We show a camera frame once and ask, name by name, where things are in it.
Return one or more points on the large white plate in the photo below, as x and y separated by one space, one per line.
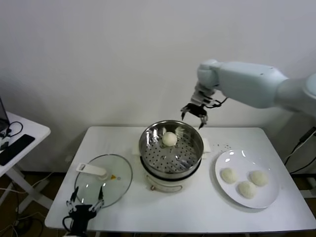
247 163

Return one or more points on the white steamed baozi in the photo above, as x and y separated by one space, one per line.
229 175
258 178
169 138
247 189

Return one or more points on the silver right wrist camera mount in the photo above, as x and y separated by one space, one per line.
203 95

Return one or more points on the white folding side table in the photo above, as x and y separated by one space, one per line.
37 127

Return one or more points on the white electric cooker pot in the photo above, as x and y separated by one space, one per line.
165 185

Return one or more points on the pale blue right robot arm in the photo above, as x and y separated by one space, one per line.
247 81

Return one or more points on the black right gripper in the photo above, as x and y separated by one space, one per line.
196 109

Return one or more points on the dark laptop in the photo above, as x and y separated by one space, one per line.
3 116

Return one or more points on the stainless steel steamer basket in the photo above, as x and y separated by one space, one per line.
153 158

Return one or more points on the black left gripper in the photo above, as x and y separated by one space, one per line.
81 214

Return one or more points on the black flat keyboard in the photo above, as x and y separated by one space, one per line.
14 149

